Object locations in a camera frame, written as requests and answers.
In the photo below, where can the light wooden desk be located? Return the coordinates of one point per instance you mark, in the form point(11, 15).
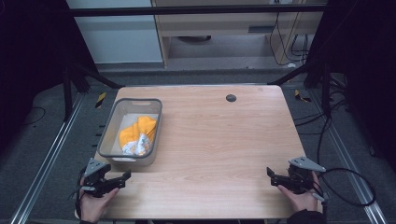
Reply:
point(218, 23)

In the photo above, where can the black horizontal frame bar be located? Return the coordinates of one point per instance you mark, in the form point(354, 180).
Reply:
point(193, 10)

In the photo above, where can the yellow and white cloth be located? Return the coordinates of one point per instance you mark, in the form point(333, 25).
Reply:
point(137, 133)

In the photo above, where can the black metal stand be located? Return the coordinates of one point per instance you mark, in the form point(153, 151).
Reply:
point(325, 90)
point(67, 93)

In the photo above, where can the person's left hand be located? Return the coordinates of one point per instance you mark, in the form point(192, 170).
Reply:
point(93, 207)

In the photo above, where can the white cabinet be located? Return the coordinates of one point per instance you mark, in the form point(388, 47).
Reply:
point(118, 37)

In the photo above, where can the aluminium floor rail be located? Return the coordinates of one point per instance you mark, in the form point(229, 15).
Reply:
point(348, 161)
point(46, 161)

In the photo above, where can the person's right hand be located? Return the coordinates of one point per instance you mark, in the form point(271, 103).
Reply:
point(300, 200)

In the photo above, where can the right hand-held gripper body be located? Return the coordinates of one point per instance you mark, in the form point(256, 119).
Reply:
point(300, 179)

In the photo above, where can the yellow and black tape strip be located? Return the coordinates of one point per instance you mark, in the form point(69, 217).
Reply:
point(300, 96)
point(100, 100)

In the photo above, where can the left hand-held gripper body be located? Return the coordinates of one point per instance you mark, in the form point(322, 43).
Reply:
point(93, 169)

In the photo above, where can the grey plastic basket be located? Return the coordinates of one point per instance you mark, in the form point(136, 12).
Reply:
point(130, 107)

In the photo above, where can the dark curtain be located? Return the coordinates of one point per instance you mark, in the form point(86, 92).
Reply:
point(31, 62)
point(367, 62)

